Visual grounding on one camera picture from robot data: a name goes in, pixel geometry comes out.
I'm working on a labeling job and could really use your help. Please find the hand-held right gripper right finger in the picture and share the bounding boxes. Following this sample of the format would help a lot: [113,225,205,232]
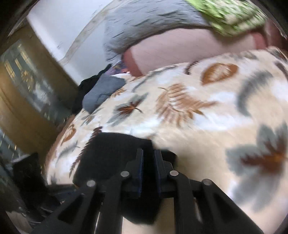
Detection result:
[154,149,265,234]

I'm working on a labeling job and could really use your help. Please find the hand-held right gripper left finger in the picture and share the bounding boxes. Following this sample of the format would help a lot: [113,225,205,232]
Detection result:
[30,148,144,234]

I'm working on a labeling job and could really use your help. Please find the black pants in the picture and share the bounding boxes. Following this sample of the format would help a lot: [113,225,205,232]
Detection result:
[72,132,179,225]

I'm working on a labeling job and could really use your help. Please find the leaf print fleece blanket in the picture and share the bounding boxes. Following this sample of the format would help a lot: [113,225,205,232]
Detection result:
[44,46,288,234]

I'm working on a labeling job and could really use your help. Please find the grey garment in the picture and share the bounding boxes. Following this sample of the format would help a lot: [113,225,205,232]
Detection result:
[82,73,127,114]

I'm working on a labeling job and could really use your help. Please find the black garment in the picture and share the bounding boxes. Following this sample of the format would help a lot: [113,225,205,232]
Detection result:
[71,64,113,114]

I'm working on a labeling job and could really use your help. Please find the purple patterned cloth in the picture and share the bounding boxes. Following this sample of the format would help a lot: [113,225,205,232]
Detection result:
[108,61,130,76]

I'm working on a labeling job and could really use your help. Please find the wooden cabinet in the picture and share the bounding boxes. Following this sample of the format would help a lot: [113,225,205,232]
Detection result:
[0,17,80,159]

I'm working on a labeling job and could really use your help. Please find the grey quilt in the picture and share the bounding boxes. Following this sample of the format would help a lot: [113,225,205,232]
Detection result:
[102,0,214,64]

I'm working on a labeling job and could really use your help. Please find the green patterned blanket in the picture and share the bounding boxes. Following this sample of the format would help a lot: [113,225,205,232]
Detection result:
[184,0,269,37]

